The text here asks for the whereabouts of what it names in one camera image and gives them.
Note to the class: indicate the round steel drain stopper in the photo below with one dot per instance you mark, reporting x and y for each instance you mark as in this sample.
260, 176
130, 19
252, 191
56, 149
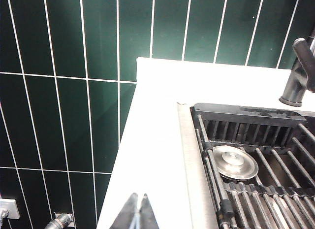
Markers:
233, 162

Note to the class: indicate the black steel kitchen sink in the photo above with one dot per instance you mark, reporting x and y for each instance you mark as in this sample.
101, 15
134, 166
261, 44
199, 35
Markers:
189, 152

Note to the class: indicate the black slotted drain basket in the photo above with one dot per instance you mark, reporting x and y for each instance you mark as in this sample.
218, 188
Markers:
246, 113

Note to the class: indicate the dark metal kitchen faucet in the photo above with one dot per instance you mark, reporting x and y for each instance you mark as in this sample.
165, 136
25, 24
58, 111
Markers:
295, 86

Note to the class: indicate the grey metal pipe fitting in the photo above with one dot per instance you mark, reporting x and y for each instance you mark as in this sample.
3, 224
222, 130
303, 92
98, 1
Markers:
60, 220

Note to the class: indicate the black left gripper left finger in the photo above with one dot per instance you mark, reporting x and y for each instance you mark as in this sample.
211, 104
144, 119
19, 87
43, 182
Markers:
126, 214

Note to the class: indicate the white wall outlet plate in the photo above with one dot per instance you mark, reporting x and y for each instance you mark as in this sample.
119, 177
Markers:
11, 206

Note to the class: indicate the black roll-up drying rack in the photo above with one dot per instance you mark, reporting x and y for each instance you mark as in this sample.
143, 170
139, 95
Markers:
258, 189

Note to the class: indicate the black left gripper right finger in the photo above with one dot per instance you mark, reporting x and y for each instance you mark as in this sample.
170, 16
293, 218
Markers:
148, 214

